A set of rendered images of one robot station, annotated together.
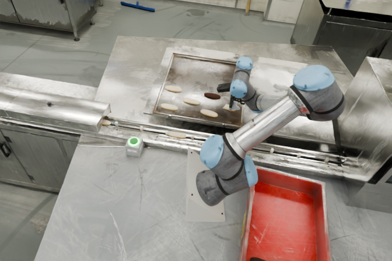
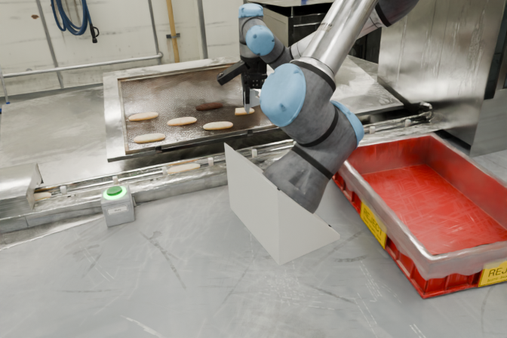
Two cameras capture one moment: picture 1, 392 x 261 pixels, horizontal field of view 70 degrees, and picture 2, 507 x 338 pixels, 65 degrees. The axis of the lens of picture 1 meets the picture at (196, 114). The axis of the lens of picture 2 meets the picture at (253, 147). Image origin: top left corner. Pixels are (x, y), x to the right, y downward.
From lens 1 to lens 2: 0.59 m
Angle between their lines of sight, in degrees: 24
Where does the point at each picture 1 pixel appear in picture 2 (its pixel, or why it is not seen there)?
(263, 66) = not seen: hidden behind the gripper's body
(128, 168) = (123, 242)
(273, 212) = (395, 200)
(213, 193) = (308, 179)
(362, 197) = (484, 130)
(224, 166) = (314, 104)
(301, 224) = (441, 195)
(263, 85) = not seen: hidden behind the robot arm
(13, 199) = not seen: outside the picture
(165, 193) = (216, 246)
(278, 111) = not seen: outside the picture
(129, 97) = (66, 161)
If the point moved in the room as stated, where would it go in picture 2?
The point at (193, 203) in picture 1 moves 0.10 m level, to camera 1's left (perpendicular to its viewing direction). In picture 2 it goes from (287, 204) to (242, 218)
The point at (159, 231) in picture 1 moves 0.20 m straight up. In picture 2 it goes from (244, 300) to (237, 219)
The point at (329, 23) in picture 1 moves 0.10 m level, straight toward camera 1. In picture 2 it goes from (297, 26) to (299, 29)
